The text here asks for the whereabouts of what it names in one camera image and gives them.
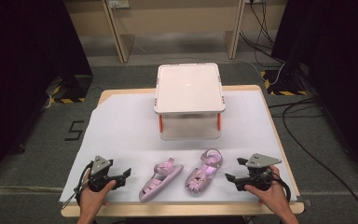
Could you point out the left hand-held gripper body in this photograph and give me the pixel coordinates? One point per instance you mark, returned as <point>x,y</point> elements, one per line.
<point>100,165</point>

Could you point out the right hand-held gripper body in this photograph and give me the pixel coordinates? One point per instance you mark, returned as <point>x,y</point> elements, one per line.
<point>262,160</point>

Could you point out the pink child sandal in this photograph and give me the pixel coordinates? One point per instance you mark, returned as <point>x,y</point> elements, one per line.
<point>150,191</point>
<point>199,182</point>

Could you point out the white shoe rack orange posts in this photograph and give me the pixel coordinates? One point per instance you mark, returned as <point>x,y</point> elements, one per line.
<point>189,90</point>

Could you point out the person's left hand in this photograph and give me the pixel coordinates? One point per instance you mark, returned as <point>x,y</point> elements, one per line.
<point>91,199</point>

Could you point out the person's right hand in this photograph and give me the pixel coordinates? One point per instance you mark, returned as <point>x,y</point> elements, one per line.
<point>273,199</point>

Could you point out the white table sheet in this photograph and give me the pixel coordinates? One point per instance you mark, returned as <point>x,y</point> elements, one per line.
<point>121,130</point>

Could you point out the black stand base striped tape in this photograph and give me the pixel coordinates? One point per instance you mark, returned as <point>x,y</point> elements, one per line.
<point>74,88</point>
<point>281,82</point>

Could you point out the black curtain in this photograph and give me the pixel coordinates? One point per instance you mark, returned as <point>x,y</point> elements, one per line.
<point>21,62</point>
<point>338,62</point>

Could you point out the beige wooden desk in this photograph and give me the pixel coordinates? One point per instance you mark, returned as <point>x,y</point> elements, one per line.
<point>180,15</point>

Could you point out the white wall socket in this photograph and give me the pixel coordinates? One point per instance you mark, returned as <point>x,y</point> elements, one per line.
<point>118,3</point>

